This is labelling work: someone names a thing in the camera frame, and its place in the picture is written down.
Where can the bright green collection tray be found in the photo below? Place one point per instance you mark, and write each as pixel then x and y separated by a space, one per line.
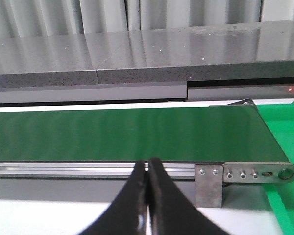
pixel 280 119

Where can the white pleated curtain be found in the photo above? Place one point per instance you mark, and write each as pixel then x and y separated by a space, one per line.
pixel 25 18

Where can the grey speckled stone countertop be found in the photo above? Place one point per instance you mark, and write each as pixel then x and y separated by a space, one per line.
pixel 224 52

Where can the grey cabinet front panel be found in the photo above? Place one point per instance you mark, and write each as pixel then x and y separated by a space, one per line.
pixel 144 91

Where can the green conveyor belt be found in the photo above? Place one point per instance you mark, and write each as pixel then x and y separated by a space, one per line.
pixel 220 133

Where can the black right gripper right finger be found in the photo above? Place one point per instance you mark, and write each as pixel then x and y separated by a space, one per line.
pixel 171 212

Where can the aluminium conveyor side rail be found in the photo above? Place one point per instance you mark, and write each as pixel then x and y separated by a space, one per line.
pixel 105 170

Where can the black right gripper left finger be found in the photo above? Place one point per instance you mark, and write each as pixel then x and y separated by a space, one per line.
pixel 127 214

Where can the steel conveyor end bracket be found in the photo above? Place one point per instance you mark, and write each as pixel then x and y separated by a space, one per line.
pixel 258 172

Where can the steel conveyor support leg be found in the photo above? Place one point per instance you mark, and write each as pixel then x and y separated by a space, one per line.
pixel 208 185

